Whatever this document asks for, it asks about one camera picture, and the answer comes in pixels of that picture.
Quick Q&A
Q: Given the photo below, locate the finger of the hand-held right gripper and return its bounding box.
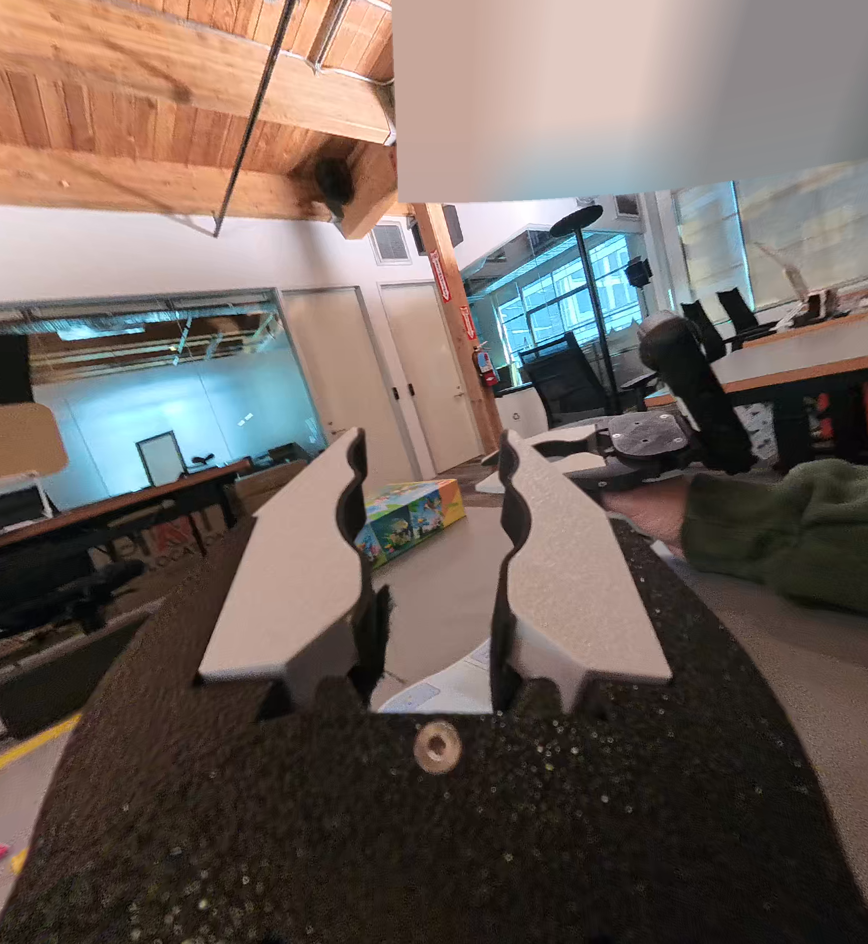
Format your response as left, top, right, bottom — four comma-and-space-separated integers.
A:
526, 428, 606, 460
476, 451, 608, 497

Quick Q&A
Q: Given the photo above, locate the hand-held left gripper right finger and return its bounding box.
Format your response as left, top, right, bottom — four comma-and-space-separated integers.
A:
487, 430, 673, 716

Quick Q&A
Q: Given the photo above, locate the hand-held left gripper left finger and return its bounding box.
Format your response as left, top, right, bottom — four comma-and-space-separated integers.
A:
196, 426, 392, 722

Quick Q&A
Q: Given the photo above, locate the person's right forearm green sleeve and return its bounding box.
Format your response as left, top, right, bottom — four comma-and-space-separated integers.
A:
681, 442, 868, 622

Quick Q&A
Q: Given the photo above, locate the colourful cardboard lego box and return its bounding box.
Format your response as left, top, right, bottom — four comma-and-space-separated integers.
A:
353, 478, 466, 571

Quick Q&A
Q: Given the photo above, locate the lego instruction booklet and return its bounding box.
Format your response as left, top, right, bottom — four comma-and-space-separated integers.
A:
371, 638, 494, 715

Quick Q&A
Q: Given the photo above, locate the person's right hand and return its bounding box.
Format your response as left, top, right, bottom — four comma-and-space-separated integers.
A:
602, 474, 694, 550

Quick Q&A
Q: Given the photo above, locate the black mesh office chair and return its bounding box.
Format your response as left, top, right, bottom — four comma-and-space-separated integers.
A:
518, 330, 613, 432

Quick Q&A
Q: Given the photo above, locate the stack of brown cardboard boxes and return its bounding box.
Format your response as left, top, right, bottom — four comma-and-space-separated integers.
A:
223, 459, 311, 519

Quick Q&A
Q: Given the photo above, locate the wooden-edged grey desk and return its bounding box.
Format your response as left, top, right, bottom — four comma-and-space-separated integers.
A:
644, 310, 868, 474

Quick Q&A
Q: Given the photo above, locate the cardboard box with red print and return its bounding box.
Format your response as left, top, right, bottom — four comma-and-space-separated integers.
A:
109, 512, 222, 570

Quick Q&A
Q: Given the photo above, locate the black floor lamp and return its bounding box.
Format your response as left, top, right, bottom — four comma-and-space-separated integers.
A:
549, 205, 624, 417

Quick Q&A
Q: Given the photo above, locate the white door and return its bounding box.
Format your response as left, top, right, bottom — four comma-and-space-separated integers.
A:
377, 282, 484, 474
281, 286, 436, 482

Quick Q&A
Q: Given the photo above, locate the wooden pillar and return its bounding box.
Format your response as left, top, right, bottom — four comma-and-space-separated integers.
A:
412, 203, 506, 452

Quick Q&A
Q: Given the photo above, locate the framed whiteboard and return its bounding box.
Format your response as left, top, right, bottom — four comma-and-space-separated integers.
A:
136, 431, 188, 489

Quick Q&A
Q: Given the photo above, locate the long wooden-top desk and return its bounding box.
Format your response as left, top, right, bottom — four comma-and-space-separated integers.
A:
0, 457, 254, 591

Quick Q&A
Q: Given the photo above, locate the tan board on white stand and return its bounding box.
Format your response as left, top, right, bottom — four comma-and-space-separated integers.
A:
0, 402, 70, 537

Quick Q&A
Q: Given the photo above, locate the black ceiling speaker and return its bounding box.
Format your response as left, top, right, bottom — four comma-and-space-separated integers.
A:
314, 156, 355, 209

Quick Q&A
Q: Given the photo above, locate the black ceiling rod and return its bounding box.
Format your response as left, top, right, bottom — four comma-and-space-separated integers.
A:
211, 0, 299, 239

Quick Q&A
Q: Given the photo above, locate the wall air vent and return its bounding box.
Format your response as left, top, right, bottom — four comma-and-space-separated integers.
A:
369, 220, 413, 266

